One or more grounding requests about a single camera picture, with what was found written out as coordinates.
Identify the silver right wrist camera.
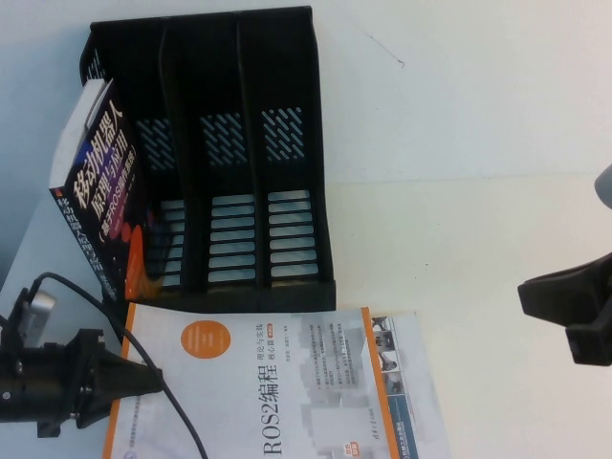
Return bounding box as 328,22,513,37
594,164,612,212

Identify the black left camera cable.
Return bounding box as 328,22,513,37
29,271,209,459

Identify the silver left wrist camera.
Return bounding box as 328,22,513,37
27,288,57,346

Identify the dark mobile robot book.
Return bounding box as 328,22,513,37
49,77,150,304

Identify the black plastic book stand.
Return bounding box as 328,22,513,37
80,5,338,315

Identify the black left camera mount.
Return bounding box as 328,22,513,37
0,285,33,351

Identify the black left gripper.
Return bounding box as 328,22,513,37
36,328,164,440

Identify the white car suspension book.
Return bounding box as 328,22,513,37
368,310,453,459

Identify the white orange ROS2 book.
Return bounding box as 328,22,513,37
101,301,401,459

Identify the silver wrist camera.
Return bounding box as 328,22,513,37
27,288,57,346
594,164,612,212

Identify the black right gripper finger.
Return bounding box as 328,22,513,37
517,252,612,327
565,296,612,368

